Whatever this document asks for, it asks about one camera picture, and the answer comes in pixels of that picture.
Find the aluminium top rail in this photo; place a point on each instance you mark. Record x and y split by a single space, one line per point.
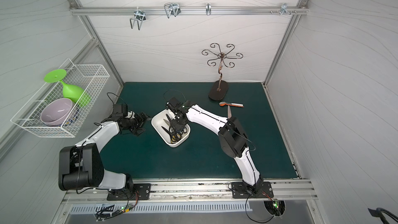
185 11

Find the metal double hook left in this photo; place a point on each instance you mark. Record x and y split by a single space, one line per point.
138 18

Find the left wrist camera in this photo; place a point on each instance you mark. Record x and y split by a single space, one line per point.
119 111

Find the orange white spoon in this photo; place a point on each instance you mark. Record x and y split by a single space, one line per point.
231 104

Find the white vented cable duct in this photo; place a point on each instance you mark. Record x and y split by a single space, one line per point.
165 207

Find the metal double hook middle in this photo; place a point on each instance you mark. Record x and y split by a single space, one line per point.
172 9

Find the white plastic storage box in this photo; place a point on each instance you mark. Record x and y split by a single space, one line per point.
162 124

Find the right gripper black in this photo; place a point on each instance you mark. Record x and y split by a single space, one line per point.
179 122

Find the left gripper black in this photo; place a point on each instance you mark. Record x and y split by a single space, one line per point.
138 124

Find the black handled scissors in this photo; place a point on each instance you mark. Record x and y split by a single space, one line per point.
175 136

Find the metal double hook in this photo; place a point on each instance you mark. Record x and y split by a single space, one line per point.
138 18
172 9

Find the white wire basket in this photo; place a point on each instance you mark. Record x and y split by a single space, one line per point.
91 77

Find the green plastic goblet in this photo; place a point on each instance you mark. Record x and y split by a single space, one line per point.
75 93

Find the small metal hook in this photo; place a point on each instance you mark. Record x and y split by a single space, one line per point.
208 9

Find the purple bowl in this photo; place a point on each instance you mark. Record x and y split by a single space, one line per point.
56 112

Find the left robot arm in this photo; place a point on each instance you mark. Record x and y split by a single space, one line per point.
81 167

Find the green table mat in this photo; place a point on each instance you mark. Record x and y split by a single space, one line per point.
200 156

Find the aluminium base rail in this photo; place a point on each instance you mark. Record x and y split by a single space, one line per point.
202 189

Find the brown metal hook stand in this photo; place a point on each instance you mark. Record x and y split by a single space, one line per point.
220 88

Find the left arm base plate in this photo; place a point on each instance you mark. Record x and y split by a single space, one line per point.
137 191

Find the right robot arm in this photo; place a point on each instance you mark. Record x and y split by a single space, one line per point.
232 137

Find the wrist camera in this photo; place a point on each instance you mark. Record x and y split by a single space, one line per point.
174 104
119 111

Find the grey pink handled scissors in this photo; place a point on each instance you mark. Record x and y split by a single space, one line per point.
229 112

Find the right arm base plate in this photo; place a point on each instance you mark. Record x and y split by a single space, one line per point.
241 190

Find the metal bracket hook right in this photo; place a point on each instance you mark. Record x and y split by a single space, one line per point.
283 11

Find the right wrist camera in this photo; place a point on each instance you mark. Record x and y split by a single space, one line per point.
174 104

